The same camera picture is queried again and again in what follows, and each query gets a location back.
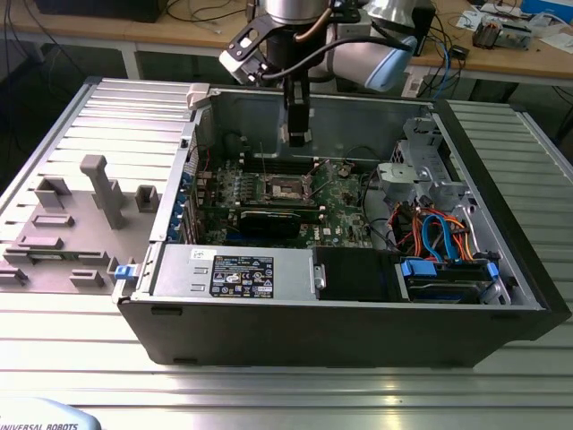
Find small electronic module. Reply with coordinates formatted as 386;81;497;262
472;15;534;51

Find black flat device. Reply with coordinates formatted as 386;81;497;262
34;0;162;24

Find white paper sheet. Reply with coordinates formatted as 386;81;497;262
539;24;573;57

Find blue hanging cable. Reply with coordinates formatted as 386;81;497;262
440;38;462;98

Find silver metal drive cage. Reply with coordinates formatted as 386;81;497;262
375;116;471;211

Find hard disk in blue carrier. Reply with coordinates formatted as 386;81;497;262
400;257;500;305

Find grey parts rack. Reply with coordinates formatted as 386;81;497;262
0;154;165;288

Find beige case latch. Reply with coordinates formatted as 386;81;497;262
185;83;211;110

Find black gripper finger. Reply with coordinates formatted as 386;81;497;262
287;105;312;149

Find green motherboard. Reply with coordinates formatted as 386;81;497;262
196;154;375;250

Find black camera cable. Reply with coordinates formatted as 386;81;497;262
261;36;415;82

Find CPU socket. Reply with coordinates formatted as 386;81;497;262
262;173;314;203

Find black drive bay cover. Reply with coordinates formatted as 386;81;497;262
312;246;403;302

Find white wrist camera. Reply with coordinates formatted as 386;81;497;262
218;26;270;86

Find black graphics card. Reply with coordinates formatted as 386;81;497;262
239;208;302;239

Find red wire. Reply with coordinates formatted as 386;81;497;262
388;203;409;244

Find white printed papers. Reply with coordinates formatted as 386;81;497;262
456;6;484;31

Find blue cardboard box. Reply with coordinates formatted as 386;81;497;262
521;0;573;15

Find black open PC case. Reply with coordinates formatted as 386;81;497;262
111;84;572;369

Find black RAM slot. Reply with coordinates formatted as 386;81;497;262
230;202;324;215
243;161;317;174
244;151;315;165

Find wooden desk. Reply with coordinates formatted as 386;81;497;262
0;0;573;86

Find metal socket cover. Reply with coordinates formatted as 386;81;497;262
303;157;337;201

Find copper coloured cable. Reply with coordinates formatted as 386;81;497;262
295;8;333;45

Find grey power supply unit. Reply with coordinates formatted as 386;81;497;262
151;244;317;302

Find blue data wire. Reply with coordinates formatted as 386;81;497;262
423;213;462;263

